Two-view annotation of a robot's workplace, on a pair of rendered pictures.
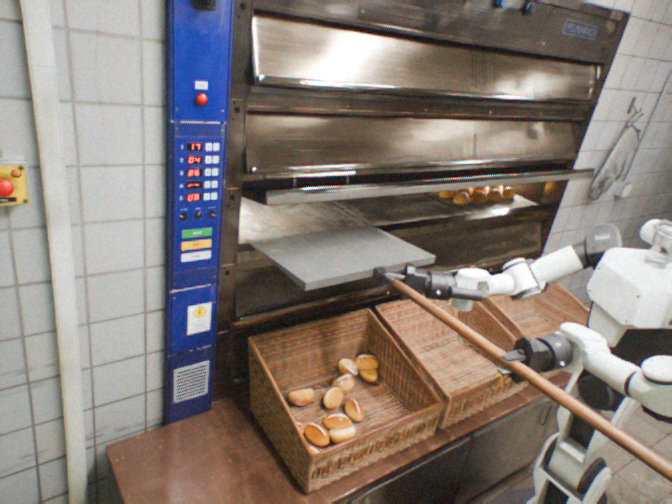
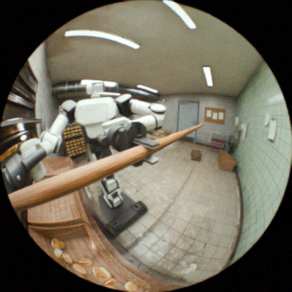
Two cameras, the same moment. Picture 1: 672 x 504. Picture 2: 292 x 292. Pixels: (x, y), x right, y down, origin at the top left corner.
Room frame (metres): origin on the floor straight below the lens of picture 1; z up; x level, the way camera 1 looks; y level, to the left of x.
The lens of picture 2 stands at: (1.07, -0.29, 1.27)
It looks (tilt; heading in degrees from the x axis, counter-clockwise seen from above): 20 degrees down; 262
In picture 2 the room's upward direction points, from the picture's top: straight up
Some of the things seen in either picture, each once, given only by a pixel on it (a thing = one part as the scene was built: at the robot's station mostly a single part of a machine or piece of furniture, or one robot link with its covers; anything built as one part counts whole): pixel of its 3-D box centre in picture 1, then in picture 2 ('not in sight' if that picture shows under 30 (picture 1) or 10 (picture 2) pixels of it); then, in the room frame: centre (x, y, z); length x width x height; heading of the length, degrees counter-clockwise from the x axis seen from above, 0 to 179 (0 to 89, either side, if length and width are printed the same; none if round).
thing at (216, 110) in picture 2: not in sight; (214, 115); (-2.49, -3.06, 1.55); 1.04 x 0.03 x 0.74; 129
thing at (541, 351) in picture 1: (536, 356); (127, 141); (1.09, -0.55, 1.20); 0.12 x 0.10 x 0.13; 123
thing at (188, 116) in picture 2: not in sight; (187, 121); (-1.62, -4.10, 1.08); 1.14 x 0.09 x 2.16; 129
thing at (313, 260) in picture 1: (343, 248); not in sight; (1.58, -0.02, 1.19); 0.55 x 0.36 x 0.03; 130
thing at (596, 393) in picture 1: (619, 372); (99, 150); (1.38, -0.96, 1.01); 0.28 x 0.13 x 0.18; 131
